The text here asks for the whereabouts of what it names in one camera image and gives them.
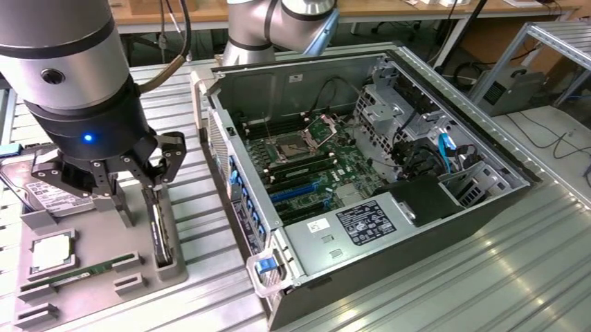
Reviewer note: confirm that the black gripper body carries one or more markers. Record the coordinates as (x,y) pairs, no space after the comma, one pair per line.
(93,121)

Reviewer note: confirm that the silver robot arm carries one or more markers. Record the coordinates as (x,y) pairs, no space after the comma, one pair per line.
(70,65)

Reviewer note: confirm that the silver hard disk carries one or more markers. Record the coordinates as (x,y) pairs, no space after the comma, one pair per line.
(46,198)

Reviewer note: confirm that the grey parts rack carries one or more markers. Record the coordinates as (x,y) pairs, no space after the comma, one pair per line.
(115,249)

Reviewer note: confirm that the blue card retainer strip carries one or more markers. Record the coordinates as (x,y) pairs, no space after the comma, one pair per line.
(250,204)

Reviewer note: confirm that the thin metal locking lever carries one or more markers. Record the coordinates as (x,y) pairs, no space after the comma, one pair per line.
(269,128)

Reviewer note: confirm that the silver CPU chip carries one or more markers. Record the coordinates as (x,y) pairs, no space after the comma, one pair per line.
(51,252)

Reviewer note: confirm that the CPU socket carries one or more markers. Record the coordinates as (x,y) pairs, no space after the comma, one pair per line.
(292,150)

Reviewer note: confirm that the green RAM stick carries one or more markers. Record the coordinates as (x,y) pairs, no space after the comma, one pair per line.
(79,273)

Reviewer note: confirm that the black installed RAM stick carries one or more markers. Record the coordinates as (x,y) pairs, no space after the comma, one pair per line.
(301,172)

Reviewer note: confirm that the black expansion slot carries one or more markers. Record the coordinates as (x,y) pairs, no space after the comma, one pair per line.
(301,211)

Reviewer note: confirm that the metal socket cover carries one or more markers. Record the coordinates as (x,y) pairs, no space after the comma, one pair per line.
(321,129)

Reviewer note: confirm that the blue case latch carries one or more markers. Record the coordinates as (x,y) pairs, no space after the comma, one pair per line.
(266,265)

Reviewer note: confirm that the green motherboard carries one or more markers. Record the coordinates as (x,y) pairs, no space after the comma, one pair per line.
(352,162)

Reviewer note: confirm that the silver chipset heatsink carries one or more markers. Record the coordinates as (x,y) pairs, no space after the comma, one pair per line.
(352,193)

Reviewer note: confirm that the silver power supply unit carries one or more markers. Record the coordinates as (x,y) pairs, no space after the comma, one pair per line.
(324,249)

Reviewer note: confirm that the silver disk bay cage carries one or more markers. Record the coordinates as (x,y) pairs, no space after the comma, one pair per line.
(384,117)

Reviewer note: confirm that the black plastic shroud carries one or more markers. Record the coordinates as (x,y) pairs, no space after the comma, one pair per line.
(421,200)

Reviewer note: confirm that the black open PC case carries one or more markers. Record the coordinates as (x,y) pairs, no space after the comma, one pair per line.
(416,276)

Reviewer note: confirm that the wooden desk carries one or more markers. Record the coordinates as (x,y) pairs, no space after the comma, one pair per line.
(393,10)

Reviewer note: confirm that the small silver disk bay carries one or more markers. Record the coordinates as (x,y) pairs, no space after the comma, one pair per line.
(481,183)

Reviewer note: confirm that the grey equipment box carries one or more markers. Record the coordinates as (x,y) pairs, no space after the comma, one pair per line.
(517,93)

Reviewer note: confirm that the aluminium profile frame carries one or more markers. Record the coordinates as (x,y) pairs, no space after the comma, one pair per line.
(554,32)

